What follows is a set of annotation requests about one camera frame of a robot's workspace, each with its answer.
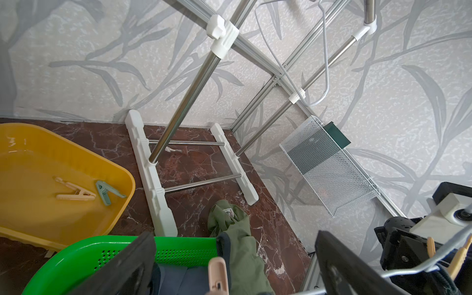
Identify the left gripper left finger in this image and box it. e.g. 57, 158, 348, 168
69, 232, 156, 295

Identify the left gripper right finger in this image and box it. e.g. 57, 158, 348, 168
315, 231, 405, 295

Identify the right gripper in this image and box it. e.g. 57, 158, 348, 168
374, 216, 452, 295

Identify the navy blue tank top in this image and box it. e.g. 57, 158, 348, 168
147, 264, 210, 295

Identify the white wire hanger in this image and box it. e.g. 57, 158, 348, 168
300, 225, 472, 295
254, 0, 331, 108

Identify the mint green clothespin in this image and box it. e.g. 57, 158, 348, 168
95, 180, 127, 206

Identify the green tank top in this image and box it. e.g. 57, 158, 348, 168
207, 200, 274, 295

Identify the beige clothespin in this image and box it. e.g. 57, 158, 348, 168
54, 177, 96, 201

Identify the wooden clothespin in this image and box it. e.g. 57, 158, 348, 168
206, 257, 229, 295
427, 235, 472, 280

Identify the green plastic basket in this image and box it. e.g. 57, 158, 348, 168
23, 236, 218, 295

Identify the metal clothes rack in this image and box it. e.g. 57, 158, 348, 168
125, 1, 377, 237

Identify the yellow plastic tray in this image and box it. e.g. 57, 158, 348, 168
1, 123, 135, 251

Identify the dark green cloth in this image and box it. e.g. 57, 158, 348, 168
323, 122, 351, 149

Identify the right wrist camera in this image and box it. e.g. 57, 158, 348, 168
409, 182, 472, 244

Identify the white wire mesh basket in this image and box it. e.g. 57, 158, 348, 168
280, 116, 380, 218

